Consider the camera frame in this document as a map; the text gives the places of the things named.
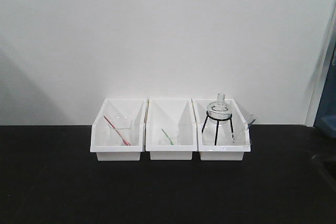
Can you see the right white storage bin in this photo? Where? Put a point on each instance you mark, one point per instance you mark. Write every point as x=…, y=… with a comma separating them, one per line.
x=225, y=150

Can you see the blue cabinet at right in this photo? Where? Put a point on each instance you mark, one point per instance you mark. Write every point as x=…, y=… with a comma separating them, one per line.
x=325, y=118

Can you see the small beaker in middle bin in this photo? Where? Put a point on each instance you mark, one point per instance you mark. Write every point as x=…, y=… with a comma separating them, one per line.
x=164, y=140

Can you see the left white storage bin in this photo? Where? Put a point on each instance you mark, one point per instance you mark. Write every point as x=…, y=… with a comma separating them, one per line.
x=134, y=109

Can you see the black wire tripod stand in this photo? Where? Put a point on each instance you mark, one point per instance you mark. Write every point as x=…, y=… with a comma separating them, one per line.
x=216, y=129

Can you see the middle white storage bin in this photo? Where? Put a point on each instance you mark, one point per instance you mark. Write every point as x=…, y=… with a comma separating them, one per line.
x=175, y=117

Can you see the round glass flask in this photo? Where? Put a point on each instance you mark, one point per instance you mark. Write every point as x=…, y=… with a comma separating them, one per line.
x=219, y=109

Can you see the white storage bin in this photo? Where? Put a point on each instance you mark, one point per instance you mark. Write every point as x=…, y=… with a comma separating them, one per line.
x=225, y=150
x=175, y=117
x=134, y=109

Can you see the clear glass funnel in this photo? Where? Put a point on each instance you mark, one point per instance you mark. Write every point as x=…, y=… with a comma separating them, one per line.
x=249, y=122

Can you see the clear beaker in left bin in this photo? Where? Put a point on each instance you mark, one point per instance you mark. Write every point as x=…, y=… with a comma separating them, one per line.
x=120, y=130

